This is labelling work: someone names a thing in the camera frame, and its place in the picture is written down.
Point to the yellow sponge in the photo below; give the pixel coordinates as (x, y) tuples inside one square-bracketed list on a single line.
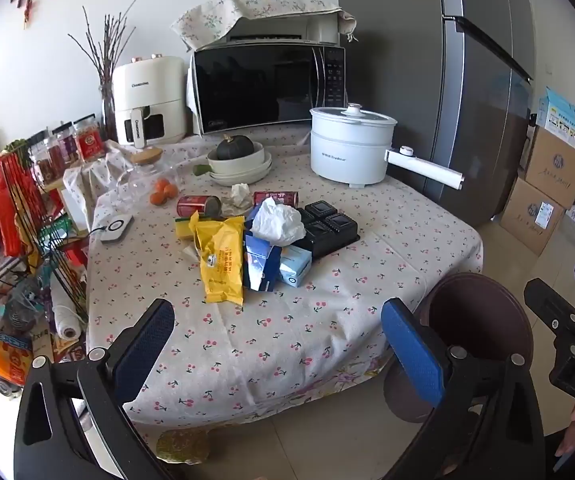
[(185, 230)]

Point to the white twine roll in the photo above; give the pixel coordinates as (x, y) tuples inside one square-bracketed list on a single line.
[(66, 317)]

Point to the white bowl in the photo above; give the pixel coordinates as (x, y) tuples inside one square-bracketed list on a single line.
[(240, 164)]

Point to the yellow green mesh bag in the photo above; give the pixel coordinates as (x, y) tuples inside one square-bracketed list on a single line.
[(182, 445)]

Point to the orange snack packet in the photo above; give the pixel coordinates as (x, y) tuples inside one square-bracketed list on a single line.
[(12, 360)]

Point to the small orange kumquat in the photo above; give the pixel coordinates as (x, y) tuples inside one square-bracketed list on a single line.
[(170, 190), (161, 184), (157, 198)]

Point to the white air fryer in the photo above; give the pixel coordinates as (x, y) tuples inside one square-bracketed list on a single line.
[(150, 95)]

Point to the large white crumpled tissue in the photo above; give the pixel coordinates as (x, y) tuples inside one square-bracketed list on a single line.
[(277, 222)]

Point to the blue carton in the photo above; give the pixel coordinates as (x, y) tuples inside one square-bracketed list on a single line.
[(260, 265)]

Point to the floral under tablecloth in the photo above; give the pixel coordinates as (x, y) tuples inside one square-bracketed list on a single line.
[(337, 385)]

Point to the red plastic packaging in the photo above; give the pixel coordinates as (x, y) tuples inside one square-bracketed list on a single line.
[(14, 200)]

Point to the white electric pot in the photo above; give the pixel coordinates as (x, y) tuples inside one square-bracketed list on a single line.
[(352, 155)]

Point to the red drink can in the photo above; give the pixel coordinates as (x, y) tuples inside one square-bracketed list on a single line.
[(275, 198), (195, 206)]

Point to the stack of white bowls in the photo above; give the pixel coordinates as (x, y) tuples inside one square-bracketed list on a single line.
[(262, 167)]

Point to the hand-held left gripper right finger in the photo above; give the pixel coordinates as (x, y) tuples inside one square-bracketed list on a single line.
[(412, 355)]

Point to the cherry print tablecloth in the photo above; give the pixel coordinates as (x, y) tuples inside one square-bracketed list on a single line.
[(292, 335)]

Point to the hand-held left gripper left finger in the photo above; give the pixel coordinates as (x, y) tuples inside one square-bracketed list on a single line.
[(147, 345)]

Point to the brown trash bin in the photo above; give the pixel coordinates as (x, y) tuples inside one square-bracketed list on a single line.
[(467, 310)]

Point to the jar with dark contents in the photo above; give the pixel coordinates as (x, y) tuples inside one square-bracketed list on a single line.
[(66, 147), (43, 160)]

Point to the grey refrigerator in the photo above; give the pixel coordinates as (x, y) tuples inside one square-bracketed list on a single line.
[(417, 85)]

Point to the wooden lid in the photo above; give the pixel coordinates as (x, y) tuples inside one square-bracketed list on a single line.
[(147, 156)]

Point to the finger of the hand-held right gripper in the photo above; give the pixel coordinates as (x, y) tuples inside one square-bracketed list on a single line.
[(555, 307)]

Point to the yellow snack packet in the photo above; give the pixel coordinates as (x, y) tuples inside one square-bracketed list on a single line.
[(222, 260)]

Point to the floral cloth cover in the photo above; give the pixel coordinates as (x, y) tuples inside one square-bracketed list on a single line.
[(247, 10)]

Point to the white box appliance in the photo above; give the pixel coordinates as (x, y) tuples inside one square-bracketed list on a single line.
[(287, 30)]

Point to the dark green pumpkin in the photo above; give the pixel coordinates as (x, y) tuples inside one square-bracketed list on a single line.
[(235, 149)]

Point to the jar with red label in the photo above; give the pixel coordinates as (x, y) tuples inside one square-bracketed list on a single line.
[(89, 142)]

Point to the white square charger pad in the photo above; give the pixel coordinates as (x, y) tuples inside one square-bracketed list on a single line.
[(116, 227)]

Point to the green vegetable piece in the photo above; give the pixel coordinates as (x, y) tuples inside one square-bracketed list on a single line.
[(200, 169)]

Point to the glass vase with dried branches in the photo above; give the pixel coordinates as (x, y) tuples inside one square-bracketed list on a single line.
[(107, 85)]

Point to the clear bag with oranges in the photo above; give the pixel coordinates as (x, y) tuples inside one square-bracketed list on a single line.
[(135, 182)]

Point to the blue white printed box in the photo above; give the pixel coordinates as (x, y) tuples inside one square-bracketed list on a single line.
[(560, 120)]

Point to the black plastic tray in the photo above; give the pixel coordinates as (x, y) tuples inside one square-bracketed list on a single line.
[(330, 232)]

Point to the black microwave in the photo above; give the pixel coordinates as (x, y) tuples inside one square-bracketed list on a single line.
[(262, 85)]

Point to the cardboard box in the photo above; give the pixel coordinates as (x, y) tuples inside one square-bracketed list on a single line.
[(527, 220), (555, 165)]

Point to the light blue box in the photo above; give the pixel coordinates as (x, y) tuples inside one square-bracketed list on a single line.
[(295, 265)]

